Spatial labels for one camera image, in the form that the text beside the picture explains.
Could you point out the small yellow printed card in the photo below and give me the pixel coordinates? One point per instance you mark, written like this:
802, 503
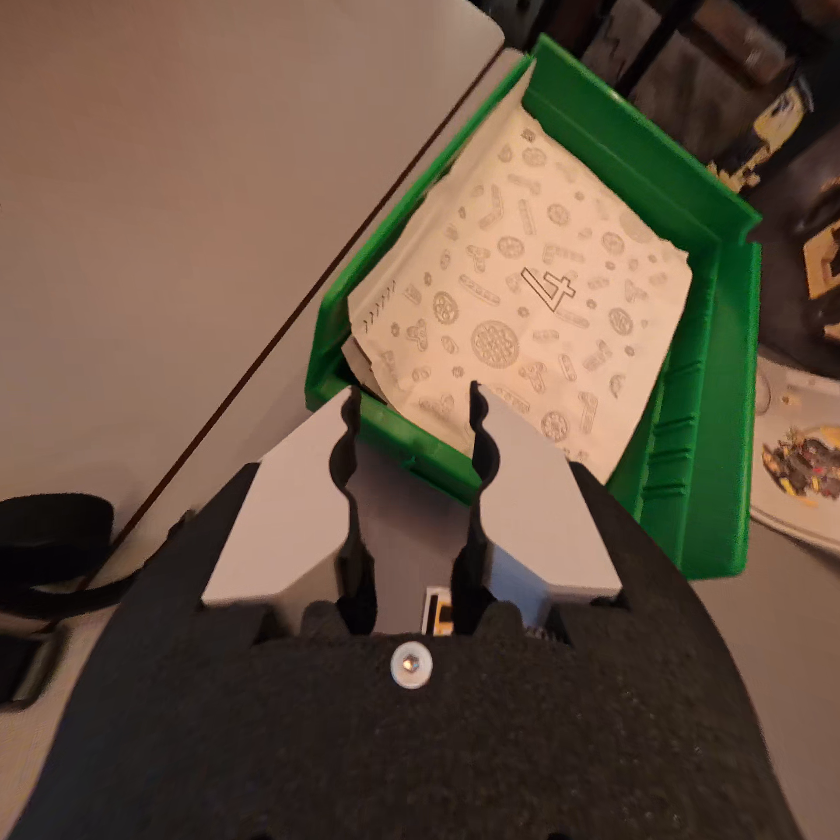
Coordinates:
438, 613

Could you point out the instruction booklet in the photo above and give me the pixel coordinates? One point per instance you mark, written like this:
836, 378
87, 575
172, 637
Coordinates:
800, 459

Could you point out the green plastic bin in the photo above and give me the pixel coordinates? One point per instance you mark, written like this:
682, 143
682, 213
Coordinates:
709, 394

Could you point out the large printed paper bag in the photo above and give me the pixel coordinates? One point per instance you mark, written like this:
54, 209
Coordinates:
525, 295

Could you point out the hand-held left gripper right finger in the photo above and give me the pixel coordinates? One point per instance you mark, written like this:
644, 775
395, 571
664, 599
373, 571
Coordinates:
551, 525

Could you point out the grey desk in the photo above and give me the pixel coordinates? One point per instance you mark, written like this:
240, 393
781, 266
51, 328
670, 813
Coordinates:
774, 656

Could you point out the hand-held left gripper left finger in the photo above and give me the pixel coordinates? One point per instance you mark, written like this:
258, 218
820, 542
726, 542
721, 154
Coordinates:
275, 531

